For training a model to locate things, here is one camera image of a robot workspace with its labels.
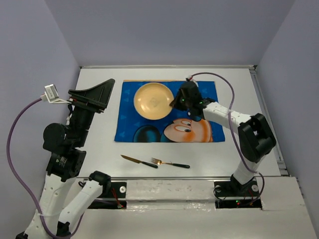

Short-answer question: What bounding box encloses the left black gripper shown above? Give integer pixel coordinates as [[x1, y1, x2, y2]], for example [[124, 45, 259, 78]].
[[69, 78, 117, 145]]

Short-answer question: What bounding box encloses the blue cartoon placemat cloth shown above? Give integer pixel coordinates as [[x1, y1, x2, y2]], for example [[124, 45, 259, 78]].
[[115, 81, 225, 142]]

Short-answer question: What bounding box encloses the yellow plate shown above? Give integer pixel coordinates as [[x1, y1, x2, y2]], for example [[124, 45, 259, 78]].
[[133, 82, 174, 120]]

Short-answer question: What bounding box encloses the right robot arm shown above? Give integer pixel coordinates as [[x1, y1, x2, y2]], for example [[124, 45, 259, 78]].
[[170, 81, 276, 195]]

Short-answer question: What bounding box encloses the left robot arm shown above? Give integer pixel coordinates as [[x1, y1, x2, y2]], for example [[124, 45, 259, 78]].
[[16, 79, 115, 239]]

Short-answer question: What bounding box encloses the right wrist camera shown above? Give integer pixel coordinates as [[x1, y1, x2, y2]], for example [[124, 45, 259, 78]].
[[186, 75, 198, 87]]

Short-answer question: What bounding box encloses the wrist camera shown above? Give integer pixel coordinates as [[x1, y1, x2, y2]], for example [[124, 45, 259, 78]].
[[186, 75, 198, 87], [40, 84, 71, 104]]

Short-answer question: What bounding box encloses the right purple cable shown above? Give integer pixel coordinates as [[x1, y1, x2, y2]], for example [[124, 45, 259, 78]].
[[193, 72, 265, 200]]

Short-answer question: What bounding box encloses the purple cable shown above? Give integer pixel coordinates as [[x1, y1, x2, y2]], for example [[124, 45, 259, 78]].
[[6, 97, 85, 239], [193, 72, 265, 200]]

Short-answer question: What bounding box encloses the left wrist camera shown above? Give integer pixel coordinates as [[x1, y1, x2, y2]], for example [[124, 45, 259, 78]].
[[40, 84, 71, 104]]

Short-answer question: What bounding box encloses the gold fork green handle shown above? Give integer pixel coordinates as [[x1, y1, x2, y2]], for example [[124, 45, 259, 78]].
[[151, 158, 190, 169]]

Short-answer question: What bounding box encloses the gold knife green handle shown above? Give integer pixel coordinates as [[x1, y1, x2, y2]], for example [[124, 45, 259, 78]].
[[121, 155, 158, 169]]

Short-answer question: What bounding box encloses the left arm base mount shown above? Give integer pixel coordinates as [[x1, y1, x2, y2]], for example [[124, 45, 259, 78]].
[[89, 181, 127, 210]]

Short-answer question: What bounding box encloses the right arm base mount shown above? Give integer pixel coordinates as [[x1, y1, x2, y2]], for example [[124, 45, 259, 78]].
[[213, 179, 262, 209]]

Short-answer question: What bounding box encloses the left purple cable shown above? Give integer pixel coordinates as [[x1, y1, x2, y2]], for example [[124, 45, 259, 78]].
[[6, 97, 85, 239]]

